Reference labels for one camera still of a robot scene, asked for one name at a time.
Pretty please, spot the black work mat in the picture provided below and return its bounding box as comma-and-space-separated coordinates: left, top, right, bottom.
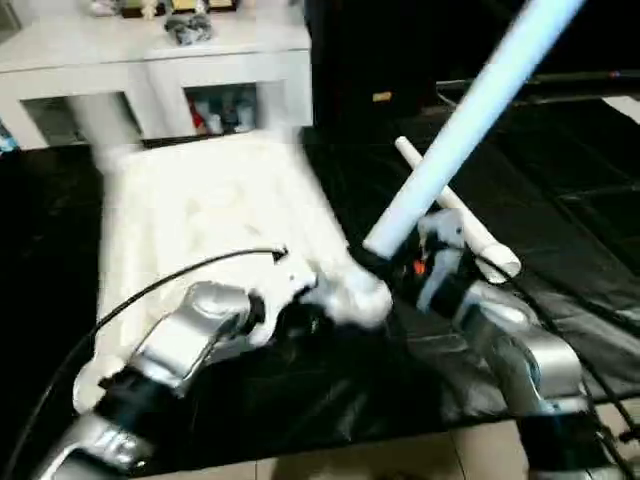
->
0, 100, 640, 466

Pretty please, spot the red bottle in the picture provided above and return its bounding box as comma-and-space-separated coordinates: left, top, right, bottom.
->
192, 98, 210, 134

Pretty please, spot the dark bundle on cabinet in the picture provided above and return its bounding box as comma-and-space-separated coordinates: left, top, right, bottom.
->
164, 14, 213, 47

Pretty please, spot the white glass-door cabinet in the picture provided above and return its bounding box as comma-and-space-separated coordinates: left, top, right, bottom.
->
0, 10, 313, 149

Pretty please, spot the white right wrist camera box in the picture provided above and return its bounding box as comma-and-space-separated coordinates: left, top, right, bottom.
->
415, 212, 471, 263

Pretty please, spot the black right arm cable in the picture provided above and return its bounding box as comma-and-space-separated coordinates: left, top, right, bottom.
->
470, 255, 640, 441

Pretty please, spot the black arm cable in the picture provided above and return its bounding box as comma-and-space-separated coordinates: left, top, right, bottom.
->
0, 248, 289, 471
470, 255, 640, 441

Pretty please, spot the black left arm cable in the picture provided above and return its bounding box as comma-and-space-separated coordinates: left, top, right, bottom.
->
0, 248, 289, 471

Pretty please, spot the dark metal rail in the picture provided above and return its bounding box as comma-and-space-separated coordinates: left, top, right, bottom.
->
435, 72, 640, 96

